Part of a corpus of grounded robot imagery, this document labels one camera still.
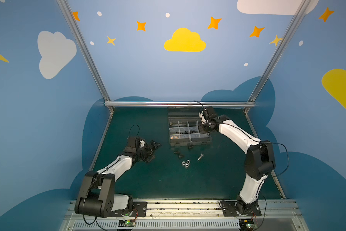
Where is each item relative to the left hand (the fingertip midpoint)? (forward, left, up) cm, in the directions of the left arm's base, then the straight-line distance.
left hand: (161, 149), depth 87 cm
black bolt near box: (+7, -19, -9) cm, 23 cm away
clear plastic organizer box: (+22, -14, -6) cm, 27 cm away
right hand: (+15, -27, +3) cm, 31 cm away
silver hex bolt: (+1, -26, -8) cm, 27 cm away
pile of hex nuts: (-5, -16, -9) cm, 19 cm away
